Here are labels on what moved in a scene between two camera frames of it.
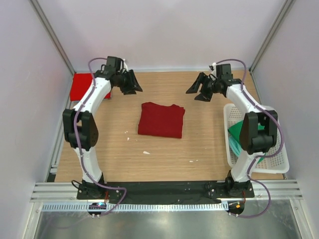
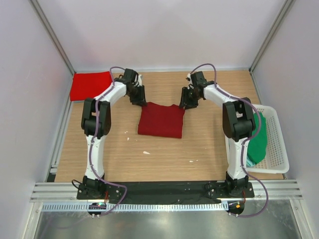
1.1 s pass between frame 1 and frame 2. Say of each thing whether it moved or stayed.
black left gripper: moved
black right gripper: moved
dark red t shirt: stayed
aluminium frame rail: stayed
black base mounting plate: stayed
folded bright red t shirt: stayed
